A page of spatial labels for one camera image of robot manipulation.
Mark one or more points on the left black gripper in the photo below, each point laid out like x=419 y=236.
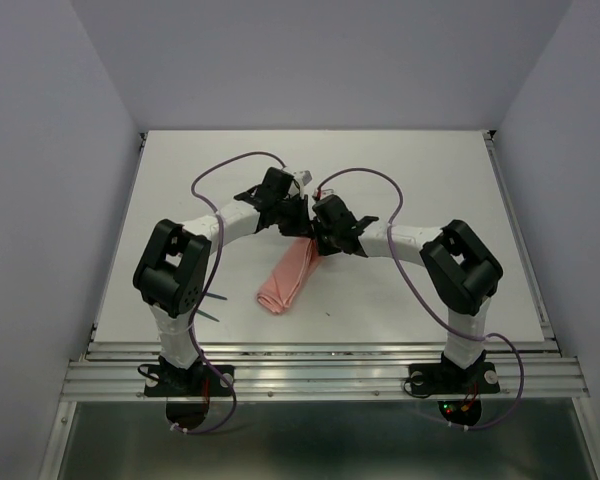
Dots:
x=302 y=228

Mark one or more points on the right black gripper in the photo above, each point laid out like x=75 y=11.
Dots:
x=322 y=247

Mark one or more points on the pink satin napkin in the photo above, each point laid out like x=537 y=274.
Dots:
x=288 y=277

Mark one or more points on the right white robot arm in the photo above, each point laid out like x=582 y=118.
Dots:
x=463 y=271

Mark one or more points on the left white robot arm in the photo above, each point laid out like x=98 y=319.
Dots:
x=172 y=271

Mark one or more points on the teal plastic utensil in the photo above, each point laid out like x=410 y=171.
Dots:
x=216 y=296

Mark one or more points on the teal plastic spoon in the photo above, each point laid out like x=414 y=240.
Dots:
x=208 y=316

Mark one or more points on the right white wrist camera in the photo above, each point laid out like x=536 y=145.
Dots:
x=322 y=193

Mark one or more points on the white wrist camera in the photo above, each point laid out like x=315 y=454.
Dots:
x=322 y=193
x=302 y=178

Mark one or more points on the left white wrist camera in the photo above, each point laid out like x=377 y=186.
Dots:
x=302 y=178

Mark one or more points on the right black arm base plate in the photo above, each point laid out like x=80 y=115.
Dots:
x=430 y=379

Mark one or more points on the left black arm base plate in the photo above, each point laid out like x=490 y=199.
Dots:
x=167 y=381

